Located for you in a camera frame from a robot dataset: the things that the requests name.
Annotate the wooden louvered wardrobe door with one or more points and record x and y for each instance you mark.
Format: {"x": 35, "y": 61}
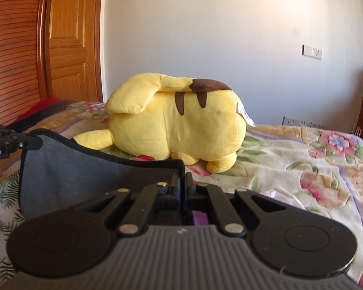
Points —
{"x": 12, "y": 51}

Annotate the white wall switch plate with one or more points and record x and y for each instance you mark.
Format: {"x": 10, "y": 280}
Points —
{"x": 312, "y": 52}

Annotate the white wall socket row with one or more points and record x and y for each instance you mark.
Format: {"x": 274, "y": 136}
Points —
{"x": 302, "y": 123}

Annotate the yellow plush toy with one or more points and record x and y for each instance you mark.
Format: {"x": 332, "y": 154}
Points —
{"x": 181, "y": 120}

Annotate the grey towel with black edge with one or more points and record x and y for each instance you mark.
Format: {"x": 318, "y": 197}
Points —
{"x": 78, "y": 175}

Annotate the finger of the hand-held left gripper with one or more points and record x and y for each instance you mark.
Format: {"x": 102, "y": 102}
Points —
{"x": 30, "y": 142}

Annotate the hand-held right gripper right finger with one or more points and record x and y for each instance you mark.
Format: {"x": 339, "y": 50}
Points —
{"x": 188, "y": 194}

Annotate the red cloth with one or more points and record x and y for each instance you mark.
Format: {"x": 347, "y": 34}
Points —
{"x": 39, "y": 106}

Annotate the floral blanket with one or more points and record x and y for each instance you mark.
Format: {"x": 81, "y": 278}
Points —
{"x": 305, "y": 169}

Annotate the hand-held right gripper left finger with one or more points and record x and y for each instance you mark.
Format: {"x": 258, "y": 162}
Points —
{"x": 176, "y": 194}

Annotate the wooden panelled wardrobe door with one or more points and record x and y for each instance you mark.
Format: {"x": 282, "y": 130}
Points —
{"x": 69, "y": 42}

